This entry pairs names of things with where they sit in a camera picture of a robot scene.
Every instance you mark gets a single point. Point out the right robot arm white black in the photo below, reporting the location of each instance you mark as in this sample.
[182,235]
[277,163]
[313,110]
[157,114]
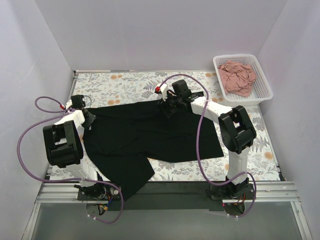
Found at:
[236,128]

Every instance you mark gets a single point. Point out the pink t shirt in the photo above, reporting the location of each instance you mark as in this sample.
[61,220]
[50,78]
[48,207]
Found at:
[237,78]

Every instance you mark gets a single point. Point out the floral tablecloth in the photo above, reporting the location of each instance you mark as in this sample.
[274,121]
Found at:
[117,88]

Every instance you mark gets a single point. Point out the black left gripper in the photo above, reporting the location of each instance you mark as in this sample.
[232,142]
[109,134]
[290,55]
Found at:
[90,120]

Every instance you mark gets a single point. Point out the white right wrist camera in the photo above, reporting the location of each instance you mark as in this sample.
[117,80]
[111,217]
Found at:
[161,89]

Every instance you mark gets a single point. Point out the black t shirt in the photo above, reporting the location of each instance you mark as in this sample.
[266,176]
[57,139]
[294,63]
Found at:
[123,138]

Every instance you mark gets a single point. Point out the aluminium frame rail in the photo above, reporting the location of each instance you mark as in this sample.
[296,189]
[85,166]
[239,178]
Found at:
[170,211]

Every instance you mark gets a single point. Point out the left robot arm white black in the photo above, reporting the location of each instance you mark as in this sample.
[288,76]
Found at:
[64,148]

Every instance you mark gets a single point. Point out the white plastic basket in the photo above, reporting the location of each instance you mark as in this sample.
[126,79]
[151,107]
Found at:
[261,90]

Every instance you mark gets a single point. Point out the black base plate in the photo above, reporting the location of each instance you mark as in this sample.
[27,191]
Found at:
[187,195]

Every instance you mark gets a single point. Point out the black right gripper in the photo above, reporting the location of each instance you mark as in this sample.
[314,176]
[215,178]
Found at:
[169,104]

